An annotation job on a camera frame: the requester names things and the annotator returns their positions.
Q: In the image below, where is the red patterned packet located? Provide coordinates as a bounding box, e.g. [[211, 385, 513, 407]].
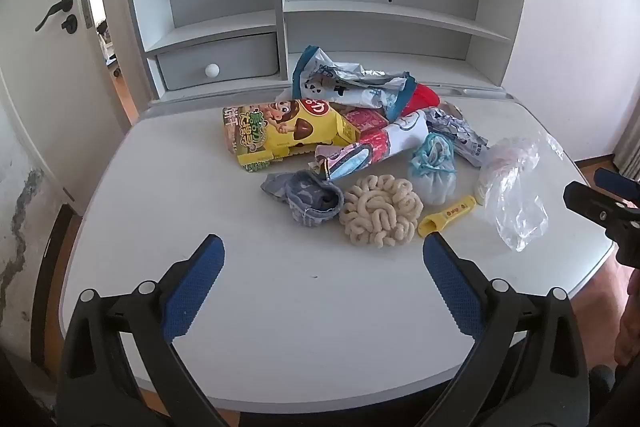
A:
[[344, 107, 390, 134]]

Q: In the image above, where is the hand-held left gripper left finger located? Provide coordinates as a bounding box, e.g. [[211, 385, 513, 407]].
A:
[[57, 234, 226, 427]]

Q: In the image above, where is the silver blue snack bag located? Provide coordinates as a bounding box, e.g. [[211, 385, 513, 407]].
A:
[[292, 46, 417, 120]]

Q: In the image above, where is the white bundle with blue tie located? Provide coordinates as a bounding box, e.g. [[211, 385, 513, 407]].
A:
[[407, 132, 457, 206]]

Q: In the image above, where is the black door handle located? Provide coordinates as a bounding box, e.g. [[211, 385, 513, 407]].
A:
[[35, 0, 75, 32]]

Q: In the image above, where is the white door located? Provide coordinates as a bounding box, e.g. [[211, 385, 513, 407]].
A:
[[0, 0, 132, 212]]

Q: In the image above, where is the person's right hand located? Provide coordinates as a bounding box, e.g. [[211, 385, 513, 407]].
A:
[[614, 269, 640, 365]]

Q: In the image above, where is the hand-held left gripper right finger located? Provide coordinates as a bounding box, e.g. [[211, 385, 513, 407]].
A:
[[422, 232, 588, 427]]

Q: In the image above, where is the clear plastic bag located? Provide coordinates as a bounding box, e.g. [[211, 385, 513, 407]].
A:
[[476, 127, 565, 253]]

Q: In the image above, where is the grey patterned sock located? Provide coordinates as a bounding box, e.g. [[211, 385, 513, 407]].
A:
[[260, 170, 346, 228]]

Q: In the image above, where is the pink white snack wrapper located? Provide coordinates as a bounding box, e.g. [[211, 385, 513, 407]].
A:
[[307, 111, 432, 182]]

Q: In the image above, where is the yellow snack box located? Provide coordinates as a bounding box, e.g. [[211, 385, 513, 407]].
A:
[[222, 98, 362, 174]]

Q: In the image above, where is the grey drawer with white knob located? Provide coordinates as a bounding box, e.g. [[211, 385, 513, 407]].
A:
[[156, 32, 279, 90]]

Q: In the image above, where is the red plastic lid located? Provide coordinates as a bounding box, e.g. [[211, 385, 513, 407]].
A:
[[399, 84, 442, 116]]

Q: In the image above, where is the beige coiled cord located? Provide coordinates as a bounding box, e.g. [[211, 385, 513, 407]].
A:
[[339, 174, 424, 249]]

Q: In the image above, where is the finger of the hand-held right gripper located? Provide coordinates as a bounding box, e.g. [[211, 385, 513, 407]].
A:
[[562, 181, 640, 265], [594, 167, 640, 196]]

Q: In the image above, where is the crumpled silver printed wrapper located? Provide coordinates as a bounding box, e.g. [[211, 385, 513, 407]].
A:
[[427, 102, 490, 168]]

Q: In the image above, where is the grey white desk hutch shelf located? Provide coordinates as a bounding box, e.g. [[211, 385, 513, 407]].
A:
[[121, 0, 530, 102]]

